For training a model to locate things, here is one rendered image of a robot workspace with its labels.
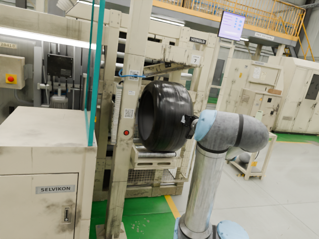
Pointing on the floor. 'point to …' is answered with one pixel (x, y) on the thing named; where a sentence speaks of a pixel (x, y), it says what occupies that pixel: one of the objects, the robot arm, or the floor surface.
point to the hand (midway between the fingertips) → (182, 122)
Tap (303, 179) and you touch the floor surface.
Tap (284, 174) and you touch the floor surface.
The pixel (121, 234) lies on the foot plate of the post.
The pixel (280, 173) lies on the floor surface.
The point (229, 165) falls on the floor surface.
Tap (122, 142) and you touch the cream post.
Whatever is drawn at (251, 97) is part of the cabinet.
